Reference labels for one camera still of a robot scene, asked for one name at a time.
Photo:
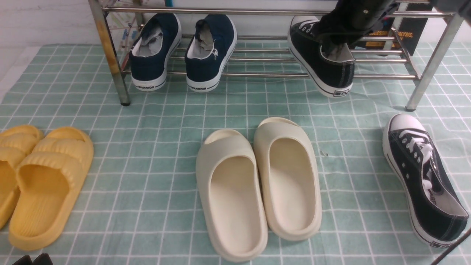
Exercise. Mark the right navy canvas sneaker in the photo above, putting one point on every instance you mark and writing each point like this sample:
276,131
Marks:
209,51

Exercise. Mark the colourful patterned paper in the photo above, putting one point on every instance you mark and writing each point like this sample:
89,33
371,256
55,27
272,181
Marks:
117,31

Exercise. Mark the left yellow rubber slipper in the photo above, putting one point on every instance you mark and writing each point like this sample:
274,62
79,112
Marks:
15,145

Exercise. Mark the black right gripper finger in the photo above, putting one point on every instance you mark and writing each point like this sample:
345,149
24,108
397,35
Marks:
43,259

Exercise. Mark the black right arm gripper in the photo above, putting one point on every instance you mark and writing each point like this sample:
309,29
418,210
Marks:
351,20

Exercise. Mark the green checked tablecloth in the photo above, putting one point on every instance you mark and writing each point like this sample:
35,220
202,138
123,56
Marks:
140,206

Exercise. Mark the right yellow rubber slipper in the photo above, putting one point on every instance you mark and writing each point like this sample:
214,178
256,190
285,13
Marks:
50,179

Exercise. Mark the silver metal shoe rack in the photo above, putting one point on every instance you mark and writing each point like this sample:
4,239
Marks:
421,80

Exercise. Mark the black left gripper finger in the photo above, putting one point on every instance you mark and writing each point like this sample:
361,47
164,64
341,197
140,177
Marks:
25,260

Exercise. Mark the navy canvas sneaker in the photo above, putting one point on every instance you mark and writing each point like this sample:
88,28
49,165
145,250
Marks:
152,50
209,51

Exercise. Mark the left navy canvas sneaker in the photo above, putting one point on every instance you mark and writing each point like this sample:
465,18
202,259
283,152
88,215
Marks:
152,50

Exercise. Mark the right cream foam slipper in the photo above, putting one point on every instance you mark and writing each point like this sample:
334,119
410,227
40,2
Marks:
289,178

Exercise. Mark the cream foam slipper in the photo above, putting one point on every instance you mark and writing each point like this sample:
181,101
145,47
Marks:
229,190
289,178

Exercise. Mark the yellow rubber slipper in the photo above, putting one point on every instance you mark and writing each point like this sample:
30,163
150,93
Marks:
15,145
50,179

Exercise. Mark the dark image processing book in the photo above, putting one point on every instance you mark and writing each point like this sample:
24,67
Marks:
408,29

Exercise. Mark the left cream foam slipper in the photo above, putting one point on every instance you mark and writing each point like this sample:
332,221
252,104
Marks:
229,190

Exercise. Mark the black canvas sneaker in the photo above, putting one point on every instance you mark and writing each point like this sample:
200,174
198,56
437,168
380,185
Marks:
331,67
437,215

